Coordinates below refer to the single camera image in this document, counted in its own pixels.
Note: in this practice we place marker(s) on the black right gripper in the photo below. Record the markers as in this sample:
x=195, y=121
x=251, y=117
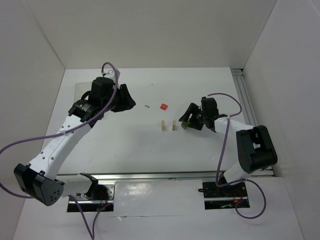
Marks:
x=196, y=118

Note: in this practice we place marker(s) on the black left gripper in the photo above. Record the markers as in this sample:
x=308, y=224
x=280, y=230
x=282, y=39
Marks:
x=120, y=99

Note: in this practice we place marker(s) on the green wood block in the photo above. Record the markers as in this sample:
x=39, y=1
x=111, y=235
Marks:
x=184, y=125

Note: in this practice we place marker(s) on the natural wood block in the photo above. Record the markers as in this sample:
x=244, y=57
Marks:
x=163, y=126
x=173, y=125

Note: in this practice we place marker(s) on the red wood cylinder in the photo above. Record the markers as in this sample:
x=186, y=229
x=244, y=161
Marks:
x=163, y=106

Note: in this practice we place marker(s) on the white perforated box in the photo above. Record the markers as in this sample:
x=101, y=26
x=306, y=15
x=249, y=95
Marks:
x=80, y=89

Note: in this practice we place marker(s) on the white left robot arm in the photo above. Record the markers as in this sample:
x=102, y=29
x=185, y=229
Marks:
x=39, y=179

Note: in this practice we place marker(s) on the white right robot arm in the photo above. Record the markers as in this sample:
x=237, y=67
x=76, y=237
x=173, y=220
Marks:
x=255, y=149

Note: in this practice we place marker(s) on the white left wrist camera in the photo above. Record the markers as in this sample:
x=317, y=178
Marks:
x=113, y=75

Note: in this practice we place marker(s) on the aluminium rail front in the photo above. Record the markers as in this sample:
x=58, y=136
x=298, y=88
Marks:
x=156, y=176

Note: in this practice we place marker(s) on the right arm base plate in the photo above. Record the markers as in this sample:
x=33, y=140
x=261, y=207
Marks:
x=216, y=198

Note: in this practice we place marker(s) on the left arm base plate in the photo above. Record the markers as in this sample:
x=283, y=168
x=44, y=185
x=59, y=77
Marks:
x=102, y=199

